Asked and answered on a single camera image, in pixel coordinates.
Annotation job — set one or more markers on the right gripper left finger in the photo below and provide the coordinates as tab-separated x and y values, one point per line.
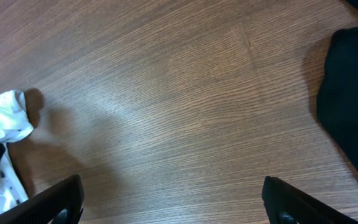
59	204

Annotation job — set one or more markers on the black trousers right side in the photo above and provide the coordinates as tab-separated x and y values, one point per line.
337	100

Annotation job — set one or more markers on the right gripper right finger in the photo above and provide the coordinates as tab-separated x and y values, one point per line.
286	204

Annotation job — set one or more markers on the white t-shirt black print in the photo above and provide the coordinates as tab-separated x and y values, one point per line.
14	126

